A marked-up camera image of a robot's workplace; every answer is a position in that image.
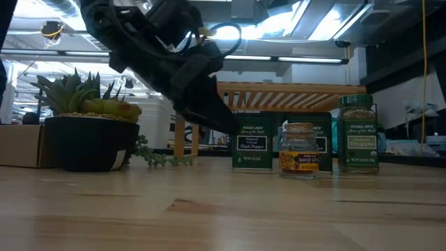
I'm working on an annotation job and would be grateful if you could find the brown cardboard box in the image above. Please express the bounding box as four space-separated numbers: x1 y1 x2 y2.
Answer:
0 123 53 169

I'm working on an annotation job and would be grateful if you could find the black plant pot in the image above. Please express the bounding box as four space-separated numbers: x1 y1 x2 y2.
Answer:
44 116 141 172

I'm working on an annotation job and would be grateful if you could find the small glass saffron jar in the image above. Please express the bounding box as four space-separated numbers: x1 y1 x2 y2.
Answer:
278 121 320 179

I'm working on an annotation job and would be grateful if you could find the green-lidded oregano glass jar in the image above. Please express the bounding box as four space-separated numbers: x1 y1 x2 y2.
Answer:
337 93 380 174

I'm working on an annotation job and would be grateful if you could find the yellow cable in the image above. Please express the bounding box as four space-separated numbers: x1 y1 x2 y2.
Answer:
420 0 429 156

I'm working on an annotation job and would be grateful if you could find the white plastic storage bin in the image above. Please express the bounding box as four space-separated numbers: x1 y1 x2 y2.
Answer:
127 96 175 150

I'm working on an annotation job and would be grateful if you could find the slatted wooden shelf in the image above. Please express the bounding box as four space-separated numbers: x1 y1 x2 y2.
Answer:
173 81 367 158

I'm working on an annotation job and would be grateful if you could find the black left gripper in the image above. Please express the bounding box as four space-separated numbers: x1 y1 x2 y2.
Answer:
170 43 241 135

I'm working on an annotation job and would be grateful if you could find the long ceiling light bar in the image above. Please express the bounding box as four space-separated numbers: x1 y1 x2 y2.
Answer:
0 48 350 66

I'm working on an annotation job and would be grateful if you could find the green black pepper tin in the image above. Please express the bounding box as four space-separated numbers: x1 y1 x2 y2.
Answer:
287 112 334 174
231 112 274 172

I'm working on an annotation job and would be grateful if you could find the green succulent plant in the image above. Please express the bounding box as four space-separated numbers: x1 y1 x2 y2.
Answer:
29 68 195 167

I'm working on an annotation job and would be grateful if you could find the black round hanging device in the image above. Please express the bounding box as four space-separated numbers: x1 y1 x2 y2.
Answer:
40 20 65 40

